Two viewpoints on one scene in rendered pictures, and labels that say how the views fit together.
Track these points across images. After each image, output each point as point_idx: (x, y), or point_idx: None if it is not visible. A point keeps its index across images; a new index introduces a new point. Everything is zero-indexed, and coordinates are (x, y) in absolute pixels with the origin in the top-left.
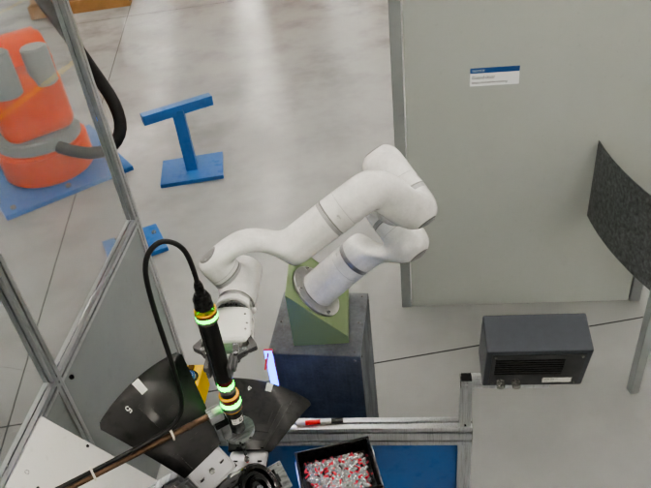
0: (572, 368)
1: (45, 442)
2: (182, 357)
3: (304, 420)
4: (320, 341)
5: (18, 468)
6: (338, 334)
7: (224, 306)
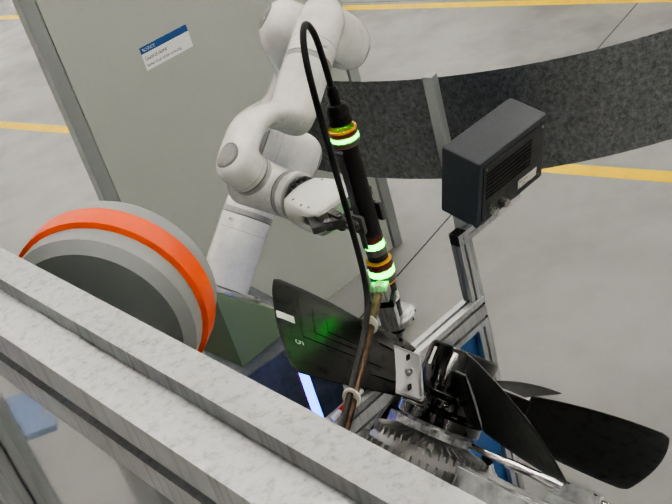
0: (536, 151)
1: None
2: (283, 281)
3: (337, 409)
4: (266, 340)
5: None
6: None
7: (292, 189)
